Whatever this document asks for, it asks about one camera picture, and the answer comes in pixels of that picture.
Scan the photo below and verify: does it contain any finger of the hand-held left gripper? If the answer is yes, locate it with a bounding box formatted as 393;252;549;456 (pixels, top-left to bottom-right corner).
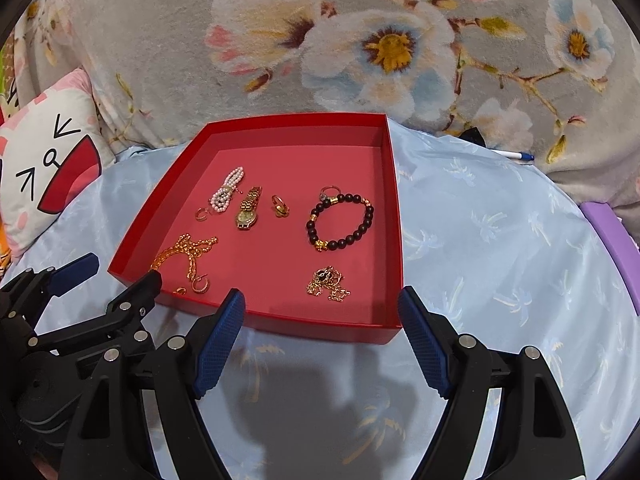
30;271;164;358
0;253;100;318

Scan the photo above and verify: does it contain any gold pendant necklace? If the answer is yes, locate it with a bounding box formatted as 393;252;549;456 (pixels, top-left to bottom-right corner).
306;266;352;304

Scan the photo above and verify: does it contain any pink pearl bracelet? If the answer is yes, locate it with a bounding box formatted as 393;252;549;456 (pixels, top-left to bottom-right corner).
209;166;246;213

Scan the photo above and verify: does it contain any grey floral blanket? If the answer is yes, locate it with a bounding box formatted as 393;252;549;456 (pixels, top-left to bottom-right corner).
10;0;640;206

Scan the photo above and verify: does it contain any cat face cushion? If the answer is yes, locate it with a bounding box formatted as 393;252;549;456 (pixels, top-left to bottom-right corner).
0;69;116;258

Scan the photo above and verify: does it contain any purple object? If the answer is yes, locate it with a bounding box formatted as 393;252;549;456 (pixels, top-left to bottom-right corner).
582;201;640;316

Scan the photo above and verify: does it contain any black bead bracelet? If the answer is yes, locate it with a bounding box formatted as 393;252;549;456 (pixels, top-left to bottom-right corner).
306;192;375;254

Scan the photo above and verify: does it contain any gold wristwatch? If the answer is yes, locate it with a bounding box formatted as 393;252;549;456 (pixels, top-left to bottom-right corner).
235;186;264;232

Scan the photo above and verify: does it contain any light blue palm-print sheet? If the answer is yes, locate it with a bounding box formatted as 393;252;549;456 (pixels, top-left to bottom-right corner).
0;120;640;480

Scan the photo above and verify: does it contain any red shallow tray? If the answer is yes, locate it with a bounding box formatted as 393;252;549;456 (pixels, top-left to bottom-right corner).
107;112;405;346

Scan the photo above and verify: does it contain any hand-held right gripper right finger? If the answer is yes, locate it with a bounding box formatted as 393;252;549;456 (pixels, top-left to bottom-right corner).
397;285;586;480

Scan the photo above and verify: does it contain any chunky gold chain bracelet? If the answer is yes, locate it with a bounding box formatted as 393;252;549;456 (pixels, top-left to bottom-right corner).
172;233;220;281

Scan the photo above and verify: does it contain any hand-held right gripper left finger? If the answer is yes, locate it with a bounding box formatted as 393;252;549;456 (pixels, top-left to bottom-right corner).
57;287;247;480

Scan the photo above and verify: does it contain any colourful printed cloth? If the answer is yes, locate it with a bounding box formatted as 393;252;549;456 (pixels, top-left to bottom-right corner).
0;30;18;116

